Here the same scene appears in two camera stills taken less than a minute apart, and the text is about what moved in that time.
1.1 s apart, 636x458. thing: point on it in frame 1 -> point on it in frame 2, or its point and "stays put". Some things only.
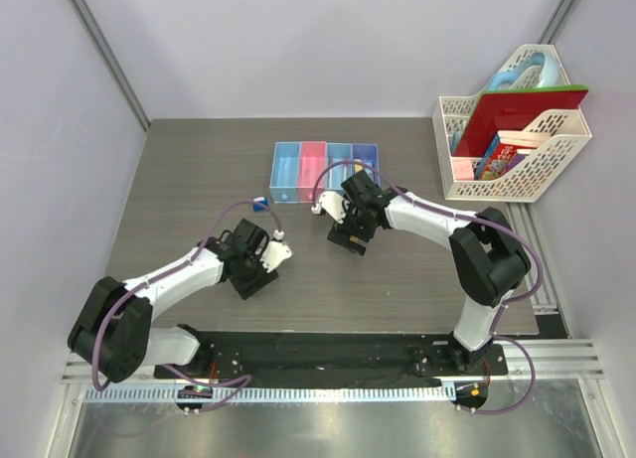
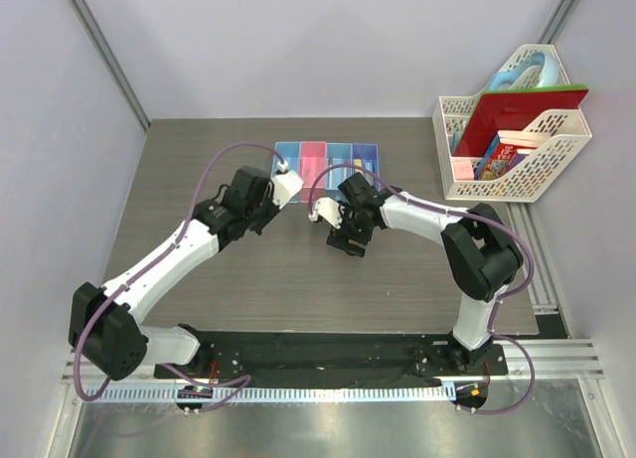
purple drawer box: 368,154 stays put
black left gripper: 246,288 -> 272,210
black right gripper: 340,233 stays put
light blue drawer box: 284,184 stays put
